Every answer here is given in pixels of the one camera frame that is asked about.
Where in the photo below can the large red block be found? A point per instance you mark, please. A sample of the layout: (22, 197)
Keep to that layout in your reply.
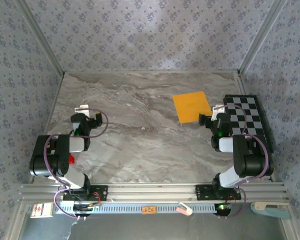
(72, 160)

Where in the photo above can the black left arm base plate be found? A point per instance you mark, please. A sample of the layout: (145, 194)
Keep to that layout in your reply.
(102, 192)

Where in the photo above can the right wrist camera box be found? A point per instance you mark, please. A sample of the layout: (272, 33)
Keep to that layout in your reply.
(221, 115)

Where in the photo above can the small box with red print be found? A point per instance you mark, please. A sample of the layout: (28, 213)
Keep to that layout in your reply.
(41, 210)

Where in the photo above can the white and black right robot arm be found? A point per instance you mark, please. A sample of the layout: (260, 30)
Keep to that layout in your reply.
(252, 162)

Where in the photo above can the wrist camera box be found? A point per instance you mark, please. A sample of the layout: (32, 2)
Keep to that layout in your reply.
(81, 111)
(221, 115)

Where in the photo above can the aluminium frame post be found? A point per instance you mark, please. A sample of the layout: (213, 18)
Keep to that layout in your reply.
(260, 37)
(42, 37)

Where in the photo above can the black and grey checkerboard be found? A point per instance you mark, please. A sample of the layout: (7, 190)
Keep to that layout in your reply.
(250, 117)

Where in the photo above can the pink and white clip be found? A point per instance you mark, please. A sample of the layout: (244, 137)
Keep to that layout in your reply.
(184, 209)

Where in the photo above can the long aluminium mounting rail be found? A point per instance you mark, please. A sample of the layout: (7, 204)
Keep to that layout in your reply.
(150, 192)

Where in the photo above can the orange label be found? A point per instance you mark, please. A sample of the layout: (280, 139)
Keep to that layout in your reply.
(149, 210)

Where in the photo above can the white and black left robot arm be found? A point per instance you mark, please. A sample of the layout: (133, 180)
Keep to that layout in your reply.
(45, 160)

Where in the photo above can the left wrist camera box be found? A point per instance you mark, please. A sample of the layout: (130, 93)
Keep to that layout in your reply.
(81, 111)

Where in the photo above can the teal and beige tool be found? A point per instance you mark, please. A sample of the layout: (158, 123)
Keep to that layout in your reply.
(272, 212)

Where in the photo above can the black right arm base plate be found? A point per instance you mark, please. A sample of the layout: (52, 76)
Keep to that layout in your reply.
(202, 192)

